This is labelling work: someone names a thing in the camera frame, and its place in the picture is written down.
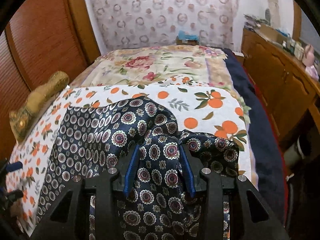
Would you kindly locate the beige side curtain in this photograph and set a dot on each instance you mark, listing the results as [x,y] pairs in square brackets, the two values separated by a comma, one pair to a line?
[274,13]

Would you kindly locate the navy blue bed sheet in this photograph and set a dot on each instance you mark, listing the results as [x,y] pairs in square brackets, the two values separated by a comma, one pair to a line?
[267,155]

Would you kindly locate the orange fruit print blanket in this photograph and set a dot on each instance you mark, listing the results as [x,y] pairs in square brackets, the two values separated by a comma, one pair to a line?
[198,108]

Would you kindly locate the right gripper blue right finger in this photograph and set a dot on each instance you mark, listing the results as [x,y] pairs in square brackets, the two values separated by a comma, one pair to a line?
[191,168]

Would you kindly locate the pink tissue pack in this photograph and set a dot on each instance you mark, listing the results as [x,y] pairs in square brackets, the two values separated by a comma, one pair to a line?
[312,72]

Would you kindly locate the pink thermos jug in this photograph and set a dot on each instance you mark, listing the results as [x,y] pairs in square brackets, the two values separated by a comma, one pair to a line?
[308,56]

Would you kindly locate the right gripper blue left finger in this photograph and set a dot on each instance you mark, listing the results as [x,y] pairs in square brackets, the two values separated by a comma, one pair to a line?
[127,167]

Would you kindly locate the wooden sideboard cabinet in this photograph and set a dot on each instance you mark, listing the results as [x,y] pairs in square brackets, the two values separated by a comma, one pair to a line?
[286,90]

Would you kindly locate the navy patterned silk shirt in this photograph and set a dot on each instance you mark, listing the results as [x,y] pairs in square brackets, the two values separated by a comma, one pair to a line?
[79,197]

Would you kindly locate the box with blue items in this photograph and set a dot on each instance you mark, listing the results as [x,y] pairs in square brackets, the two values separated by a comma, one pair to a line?
[184,38]

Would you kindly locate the cardboard box on sideboard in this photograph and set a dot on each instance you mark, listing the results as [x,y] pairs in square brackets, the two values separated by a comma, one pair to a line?
[270,34]

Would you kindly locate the brown louvered wooden wardrobe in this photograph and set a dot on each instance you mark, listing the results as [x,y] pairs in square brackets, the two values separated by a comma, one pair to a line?
[38,38]

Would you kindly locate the pink circle pattern curtain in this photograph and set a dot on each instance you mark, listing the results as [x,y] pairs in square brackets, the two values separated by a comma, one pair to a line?
[121,24]

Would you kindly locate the floral beige bed blanket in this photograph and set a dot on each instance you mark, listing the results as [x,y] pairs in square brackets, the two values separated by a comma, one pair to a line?
[188,65]

